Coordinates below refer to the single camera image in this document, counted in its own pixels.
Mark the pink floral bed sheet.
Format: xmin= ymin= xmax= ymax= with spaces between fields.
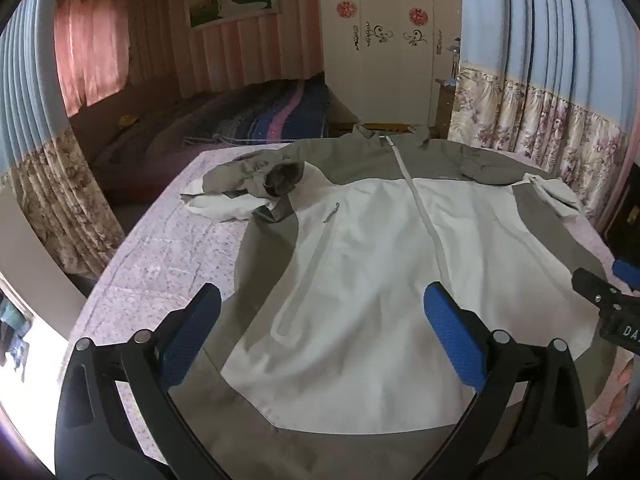
xmin=70 ymin=137 xmax=628 ymax=480

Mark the pink window curtain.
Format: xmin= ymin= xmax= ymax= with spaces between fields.
xmin=52 ymin=0 xmax=132 ymax=117

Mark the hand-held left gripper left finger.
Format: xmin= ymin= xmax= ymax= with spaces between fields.
xmin=54 ymin=282 xmax=236 ymax=480

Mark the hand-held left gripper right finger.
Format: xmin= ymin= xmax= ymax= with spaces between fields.
xmin=410 ymin=281 xmax=590 ymax=480

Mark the blue floral curtain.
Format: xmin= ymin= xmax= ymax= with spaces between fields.
xmin=447 ymin=0 xmax=640 ymax=228
xmin=0 ymin=0 xmax=126 ymax=281

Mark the striped blanket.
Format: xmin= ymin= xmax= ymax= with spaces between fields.
xmin=182 ymin=77 xmax=334 ymax=146

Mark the wooden side table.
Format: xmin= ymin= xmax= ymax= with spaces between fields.
xmin=434 ymin=77 xmax=459 ymax=139

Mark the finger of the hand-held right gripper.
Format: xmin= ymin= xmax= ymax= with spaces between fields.
xmin=612 ymin=258 xmax=640 ymax=292
xmin=572 ymin=268 xmax=623 ymax=313

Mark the wooden bed frame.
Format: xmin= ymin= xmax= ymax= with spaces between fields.
xmin=332 ymin=120 xmax=419 ymax=136

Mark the white wardrobe with flower decals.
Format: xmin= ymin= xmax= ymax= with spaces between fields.
xmin=319 ymin=0 xmax=463 ymax=132

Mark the grey and white jacket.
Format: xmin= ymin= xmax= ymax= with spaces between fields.
xmin=180 ymin=124 xmax=621 ymax=480

